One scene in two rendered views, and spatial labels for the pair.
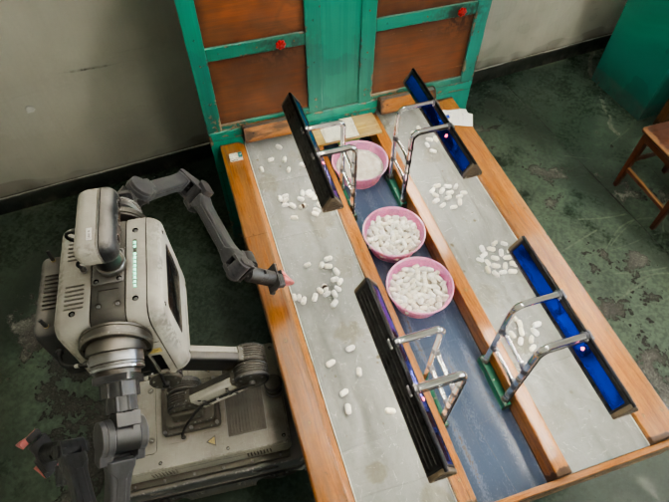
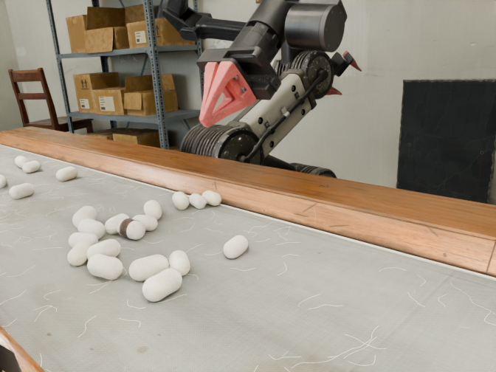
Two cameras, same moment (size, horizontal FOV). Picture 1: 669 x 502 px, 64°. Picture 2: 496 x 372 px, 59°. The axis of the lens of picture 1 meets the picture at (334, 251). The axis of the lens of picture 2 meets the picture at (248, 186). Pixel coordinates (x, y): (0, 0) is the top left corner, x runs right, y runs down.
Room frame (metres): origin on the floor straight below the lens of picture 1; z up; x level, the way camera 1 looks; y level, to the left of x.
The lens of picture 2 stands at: (1.57, -0.06, 0.93)
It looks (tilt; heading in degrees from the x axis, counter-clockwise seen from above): 17 degrees down; 151
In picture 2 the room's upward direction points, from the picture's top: 3 degrees counter-clockwise
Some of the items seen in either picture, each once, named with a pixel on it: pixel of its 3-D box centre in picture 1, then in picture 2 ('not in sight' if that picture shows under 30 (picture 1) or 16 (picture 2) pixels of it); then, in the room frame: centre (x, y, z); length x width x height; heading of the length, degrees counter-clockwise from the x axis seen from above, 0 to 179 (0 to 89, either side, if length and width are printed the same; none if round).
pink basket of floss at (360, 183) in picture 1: (359, 166); not in sight; (1.80, -0.12, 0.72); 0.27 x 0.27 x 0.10
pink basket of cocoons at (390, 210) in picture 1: (392, 237); not in sight; (1.38, -0.25, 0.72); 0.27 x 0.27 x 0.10
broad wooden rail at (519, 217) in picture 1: (523, 242); not in sight; (1.39, -0.83, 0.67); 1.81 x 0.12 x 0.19; 17
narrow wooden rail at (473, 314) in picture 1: (443, 259); not in sight; (1.27, -0.46, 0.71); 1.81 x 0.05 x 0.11; 17
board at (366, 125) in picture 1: (345, 128); not in sight; (2.01, -0.05, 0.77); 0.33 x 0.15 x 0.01; 107
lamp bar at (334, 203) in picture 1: (310, 147); not in sight; (1.56, 0.10, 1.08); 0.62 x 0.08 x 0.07; 17
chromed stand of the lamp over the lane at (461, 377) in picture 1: (419, 385); not in sight; (0.65, -0.27, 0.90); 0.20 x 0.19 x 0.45; 17
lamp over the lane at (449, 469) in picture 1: (400, 369); not in sight; (0.63, -0.19, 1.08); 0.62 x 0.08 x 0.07; 17
